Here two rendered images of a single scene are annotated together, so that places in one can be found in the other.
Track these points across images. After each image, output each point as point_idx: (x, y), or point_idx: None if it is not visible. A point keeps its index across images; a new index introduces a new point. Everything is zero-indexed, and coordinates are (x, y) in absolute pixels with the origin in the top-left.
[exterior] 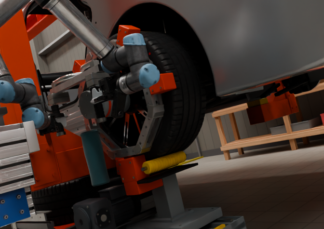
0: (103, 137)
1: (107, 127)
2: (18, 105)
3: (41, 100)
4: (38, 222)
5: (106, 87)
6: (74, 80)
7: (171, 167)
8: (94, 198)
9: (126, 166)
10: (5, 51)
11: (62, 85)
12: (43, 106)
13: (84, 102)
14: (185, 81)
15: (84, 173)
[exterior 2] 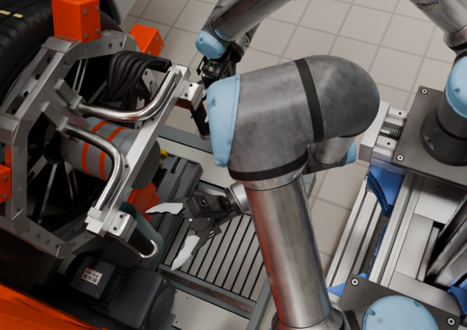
0: (71, 231)
1: (42, 224)
2: None
3: (202, 196)
4: None
5: (231, 72)
6: (152, 140)
7: None
8: (130, 288)
9: (142, 194)
10: (18, 315)
11: (130, 180)
12: (212, 195)
13: (142, 166)
14: None
15: (74, 316)
